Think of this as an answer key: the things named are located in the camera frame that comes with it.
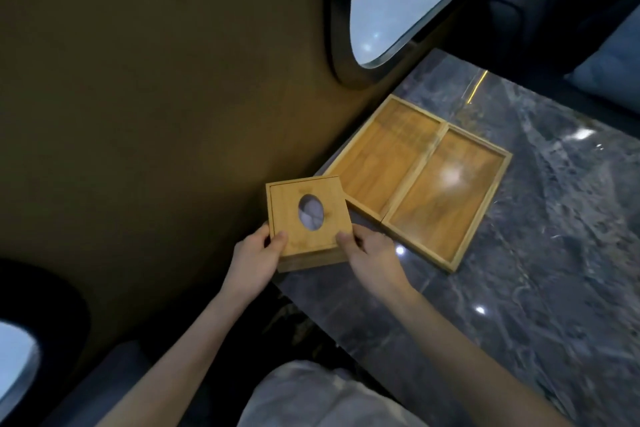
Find person's right hand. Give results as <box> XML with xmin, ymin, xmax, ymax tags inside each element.
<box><xmin>335</xmin><ymin>224</ymin><xmax>414</xmax><ymax>298</ymax></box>

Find person's left hand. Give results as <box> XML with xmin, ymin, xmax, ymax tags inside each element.
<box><xmin>223</xmin><ymin>223</ymin><xmax>289</xmax><ymax>298</ymax></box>

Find wooden tissue box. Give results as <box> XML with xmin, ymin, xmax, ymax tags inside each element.
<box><xmin>265</xmin><ymin>175</ymin><xmax>355</xmax><ymax>273</ymax></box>

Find person's left forearm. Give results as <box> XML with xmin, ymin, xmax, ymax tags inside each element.
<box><xmin>95</xmin><ymin>278</ymin><xmax>275</xmax><ymax>427</ymax></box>

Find person's right forearm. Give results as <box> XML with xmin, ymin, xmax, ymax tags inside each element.
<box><xmin>378</xmin><ymin>287</ymin><xmax>576</xmax><ymax>427</ymax></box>

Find white tissue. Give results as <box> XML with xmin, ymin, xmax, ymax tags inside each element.
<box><xmin>298</xmin><ymin>194</ymin><xmax>325</xmax><ymax>232</ymax></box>

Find wooden two-compartment tray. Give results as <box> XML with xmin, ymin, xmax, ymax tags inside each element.
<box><xmin>313</xmin><ymin>94</ymin><xmax>514</xmax><ymax>274</ymax></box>

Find person's light grey trousers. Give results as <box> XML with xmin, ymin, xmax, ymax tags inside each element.
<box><xmin>237</xmin><ymin>361</ymin><xmax>426</xmax><ymax>427</ymax></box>

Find dark blue seat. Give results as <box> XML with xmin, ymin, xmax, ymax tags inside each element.
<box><xmin>470</xmin><ymin>0</ymin><xmax>640</xmax><ymax>117</ymax></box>

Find light blue cushion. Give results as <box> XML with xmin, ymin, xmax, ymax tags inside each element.
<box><xmin>565</xmin><ymin>4</ymin><xmax>640</xmax><ymax>116</ymax></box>

